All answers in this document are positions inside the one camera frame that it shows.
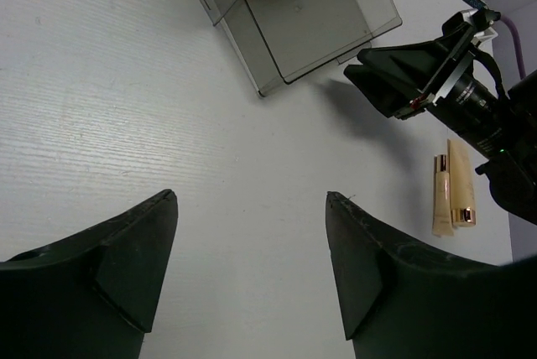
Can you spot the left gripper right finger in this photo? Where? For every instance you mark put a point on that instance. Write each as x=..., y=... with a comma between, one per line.
x=402, y=298

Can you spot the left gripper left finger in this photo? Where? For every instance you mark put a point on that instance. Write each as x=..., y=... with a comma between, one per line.
x=93, y=294

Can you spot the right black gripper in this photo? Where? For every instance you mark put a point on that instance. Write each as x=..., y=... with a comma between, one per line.
x=452, y=79

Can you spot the clear bottom drawer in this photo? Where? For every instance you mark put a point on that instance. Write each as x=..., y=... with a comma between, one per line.
x=282, y=41

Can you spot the wide beige cream tube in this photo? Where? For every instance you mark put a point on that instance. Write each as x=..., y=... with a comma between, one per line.
x=462, y=196

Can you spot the slim beige concealer tube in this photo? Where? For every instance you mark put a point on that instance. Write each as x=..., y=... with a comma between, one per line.
x=442, y=222

